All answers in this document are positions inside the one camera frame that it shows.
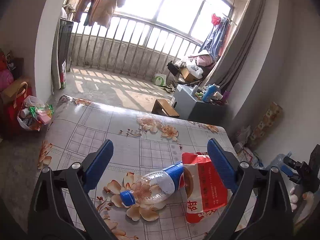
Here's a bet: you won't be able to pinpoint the floral plastic tablecloth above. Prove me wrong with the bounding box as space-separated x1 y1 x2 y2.
37 94 253 240

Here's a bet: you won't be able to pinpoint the black box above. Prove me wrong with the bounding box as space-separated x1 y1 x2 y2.
167 61 180 76

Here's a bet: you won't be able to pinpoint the red shopping bag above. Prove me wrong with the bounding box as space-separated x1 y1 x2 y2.
0 87 33 137

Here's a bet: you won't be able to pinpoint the pink hanging garment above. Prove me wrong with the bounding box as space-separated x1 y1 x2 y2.
72 0 105 27

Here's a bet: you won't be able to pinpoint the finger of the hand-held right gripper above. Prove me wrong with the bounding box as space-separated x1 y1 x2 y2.
280 165 300 183
283 156 302 167

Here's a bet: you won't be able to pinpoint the metal balcony railing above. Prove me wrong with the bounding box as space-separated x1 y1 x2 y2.
67 15 203 80

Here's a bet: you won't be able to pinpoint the wooden stool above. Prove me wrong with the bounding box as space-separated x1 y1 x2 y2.
151 99 180 117

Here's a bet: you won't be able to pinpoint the person's right hand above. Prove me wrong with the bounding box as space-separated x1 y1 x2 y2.
289 188 298 211

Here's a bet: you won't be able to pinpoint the peach padded jacket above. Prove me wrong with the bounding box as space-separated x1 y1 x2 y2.
92 0 130 28

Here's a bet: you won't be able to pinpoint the white green paper bag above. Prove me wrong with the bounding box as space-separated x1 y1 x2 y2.
154 71 167 87

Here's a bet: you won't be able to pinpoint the pile of packets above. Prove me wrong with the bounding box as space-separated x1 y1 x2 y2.
234 141 263 168

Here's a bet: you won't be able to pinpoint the balcony window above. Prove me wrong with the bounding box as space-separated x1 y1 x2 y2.
110 0 234 43

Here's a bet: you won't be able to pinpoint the clear bag of packets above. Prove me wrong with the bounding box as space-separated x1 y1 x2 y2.
17 95 54 132

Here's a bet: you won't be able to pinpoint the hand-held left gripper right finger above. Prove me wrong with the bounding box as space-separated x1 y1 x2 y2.
205 138 294 240

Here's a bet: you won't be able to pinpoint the pile of pink clothes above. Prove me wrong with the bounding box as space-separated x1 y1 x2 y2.
175 51 217 73

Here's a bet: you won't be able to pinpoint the clear bottle blue cap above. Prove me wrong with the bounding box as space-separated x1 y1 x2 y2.
120 161 187 207

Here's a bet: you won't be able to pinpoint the tall patterned roll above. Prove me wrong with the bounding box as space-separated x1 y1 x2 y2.
247 102 283 143

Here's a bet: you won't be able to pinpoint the black slatted panel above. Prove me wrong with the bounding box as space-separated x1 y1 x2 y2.
58 17 74 80

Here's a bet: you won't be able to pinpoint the empty blue water jug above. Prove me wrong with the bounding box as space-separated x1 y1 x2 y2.
265 151 293 170

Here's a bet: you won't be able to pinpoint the white crumpled plastic bag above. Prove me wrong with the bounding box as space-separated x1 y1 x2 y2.
186 62 204 78

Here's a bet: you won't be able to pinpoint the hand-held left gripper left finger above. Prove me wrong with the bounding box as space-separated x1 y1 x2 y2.
27 139 118 240

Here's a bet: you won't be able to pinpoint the red white paper bag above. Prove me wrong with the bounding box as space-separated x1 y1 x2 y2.
181 152 229 224

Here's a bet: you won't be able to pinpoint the brown paper bag orange handles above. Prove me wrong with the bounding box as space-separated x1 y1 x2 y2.
0 79 28 108

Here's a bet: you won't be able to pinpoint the blue hanging clothing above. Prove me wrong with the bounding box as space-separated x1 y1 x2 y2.
200 17 232 58

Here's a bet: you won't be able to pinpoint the cardboard box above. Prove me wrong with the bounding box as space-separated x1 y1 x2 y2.
180 66 200 82

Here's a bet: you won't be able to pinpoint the blue detergent bottle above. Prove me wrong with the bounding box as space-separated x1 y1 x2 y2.
201 84 218 103

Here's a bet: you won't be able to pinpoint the pink bundle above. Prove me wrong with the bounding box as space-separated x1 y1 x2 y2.
0 69 14 92

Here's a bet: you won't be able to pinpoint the grey cabinet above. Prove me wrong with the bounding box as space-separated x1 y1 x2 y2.
172 84 229 123

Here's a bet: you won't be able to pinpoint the grey curtain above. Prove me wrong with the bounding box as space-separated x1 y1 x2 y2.
200 0 269 95

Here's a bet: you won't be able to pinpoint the rolled printed mat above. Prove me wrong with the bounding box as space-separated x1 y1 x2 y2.
59 60 67 89

